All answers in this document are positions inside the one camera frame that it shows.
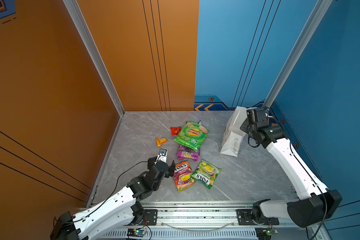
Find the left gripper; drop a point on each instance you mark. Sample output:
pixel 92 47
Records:
pixel 172 168

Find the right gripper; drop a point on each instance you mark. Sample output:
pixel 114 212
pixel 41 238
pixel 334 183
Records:
pixel 243 126

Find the white paper gift bag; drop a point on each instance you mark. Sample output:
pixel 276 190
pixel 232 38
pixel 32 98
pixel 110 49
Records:
pixel 233 135

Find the orange Fox's candy bag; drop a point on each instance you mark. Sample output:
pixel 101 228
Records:
pixel 183 176

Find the magenta raisin snack pouch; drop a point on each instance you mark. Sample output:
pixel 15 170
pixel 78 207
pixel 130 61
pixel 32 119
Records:
pixel 188 153

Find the green chips bag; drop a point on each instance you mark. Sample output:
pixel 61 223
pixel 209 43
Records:
pixel 192 135

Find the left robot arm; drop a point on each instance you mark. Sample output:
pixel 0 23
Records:
pixel 120 209

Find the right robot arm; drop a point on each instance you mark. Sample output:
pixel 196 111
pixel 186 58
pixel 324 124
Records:
pixel 316 202

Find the green Fox's candy bag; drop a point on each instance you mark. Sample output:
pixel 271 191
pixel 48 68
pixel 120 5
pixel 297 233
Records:
pixel 206 173

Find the orange candy wrapper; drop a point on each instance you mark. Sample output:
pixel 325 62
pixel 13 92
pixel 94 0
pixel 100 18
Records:
pixel 160 141

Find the red candy wrapper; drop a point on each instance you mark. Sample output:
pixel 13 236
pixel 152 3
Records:
pixel 175 130

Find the left circuit board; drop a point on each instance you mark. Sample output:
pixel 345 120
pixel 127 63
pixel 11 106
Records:
pixel 136 233

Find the circuit board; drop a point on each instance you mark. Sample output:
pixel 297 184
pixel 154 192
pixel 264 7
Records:
pixel 136 233
pixel 266 234

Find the right circuit board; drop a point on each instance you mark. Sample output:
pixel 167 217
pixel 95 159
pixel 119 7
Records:
pixel 266 234

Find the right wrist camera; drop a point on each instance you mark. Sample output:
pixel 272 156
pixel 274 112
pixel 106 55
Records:
pixel 257 115

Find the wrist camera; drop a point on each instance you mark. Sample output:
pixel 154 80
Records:
pixel 162 153
pixel 257 115

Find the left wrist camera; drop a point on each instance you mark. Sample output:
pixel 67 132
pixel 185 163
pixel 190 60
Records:
pixel 162 153

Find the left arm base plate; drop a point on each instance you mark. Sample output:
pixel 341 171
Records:
pixel 148 216

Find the aluminium frame rail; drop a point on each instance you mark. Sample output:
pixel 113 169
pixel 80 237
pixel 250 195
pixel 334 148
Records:
pixel 210 221

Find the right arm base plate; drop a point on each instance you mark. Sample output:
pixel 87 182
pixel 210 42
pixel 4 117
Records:
pixel 245 217

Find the right aluminium corner post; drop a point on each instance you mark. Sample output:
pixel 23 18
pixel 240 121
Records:
pixel 306 34

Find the aluminium corner post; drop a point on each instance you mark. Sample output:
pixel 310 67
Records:
pixel 92 49
pixel 306 34

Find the left aluminium corner post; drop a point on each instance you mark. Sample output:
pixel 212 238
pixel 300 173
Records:
pixel 92 49

